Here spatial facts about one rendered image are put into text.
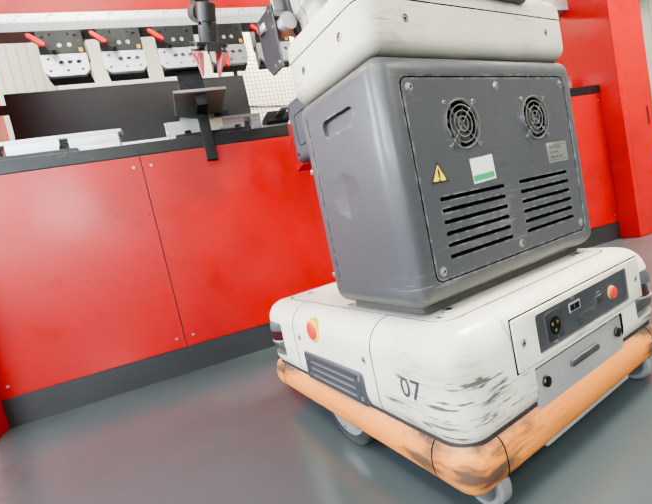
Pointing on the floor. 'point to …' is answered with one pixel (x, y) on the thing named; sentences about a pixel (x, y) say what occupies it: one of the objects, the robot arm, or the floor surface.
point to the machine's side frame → (619, 101)
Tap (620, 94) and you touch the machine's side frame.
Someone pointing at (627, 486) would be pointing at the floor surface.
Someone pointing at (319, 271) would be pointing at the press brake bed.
